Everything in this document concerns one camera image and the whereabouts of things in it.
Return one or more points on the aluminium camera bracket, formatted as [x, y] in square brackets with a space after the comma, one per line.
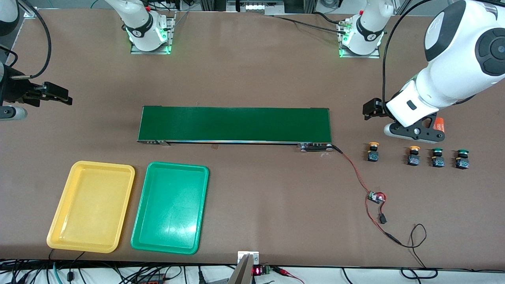
[242, 272]

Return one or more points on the red clip lead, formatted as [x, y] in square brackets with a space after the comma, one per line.
[282, 270]

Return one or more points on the aluminium corner profile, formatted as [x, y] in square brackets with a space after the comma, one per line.
[30, 12]

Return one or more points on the green plastic tray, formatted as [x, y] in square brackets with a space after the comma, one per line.
[169, 213]

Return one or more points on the small green circuit board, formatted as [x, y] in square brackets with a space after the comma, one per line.
[376, 197]

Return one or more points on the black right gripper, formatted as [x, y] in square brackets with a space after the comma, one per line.
[12, 87]

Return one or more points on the orange printed cylinder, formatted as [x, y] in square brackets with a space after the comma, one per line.
[439, 125]

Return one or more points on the aluminium base plate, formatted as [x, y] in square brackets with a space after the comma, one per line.
[357, 56]
[138, 51]

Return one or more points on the green push button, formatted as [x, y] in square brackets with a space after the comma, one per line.
[462, 160]
[437, 158]

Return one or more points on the green conveyor belt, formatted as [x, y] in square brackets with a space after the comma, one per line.
[236, 124]

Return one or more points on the orange power strip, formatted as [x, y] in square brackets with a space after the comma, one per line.
[152, 280]

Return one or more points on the white framed light unit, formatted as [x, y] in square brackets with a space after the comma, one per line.
[254, 7]

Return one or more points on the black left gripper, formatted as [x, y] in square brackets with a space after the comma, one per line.
[372, 107]

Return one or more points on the yellow plastic tray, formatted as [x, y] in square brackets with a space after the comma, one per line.
[94, 221]

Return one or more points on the red digit display module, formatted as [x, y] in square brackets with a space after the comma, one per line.
[257, 271]

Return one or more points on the small black plug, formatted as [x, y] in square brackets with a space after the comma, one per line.
[382, 219]

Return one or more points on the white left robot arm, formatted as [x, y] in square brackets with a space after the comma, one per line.
[453, 79]

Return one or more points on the yellow push button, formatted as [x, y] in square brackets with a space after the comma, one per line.
[373, 154]
[413, 157]

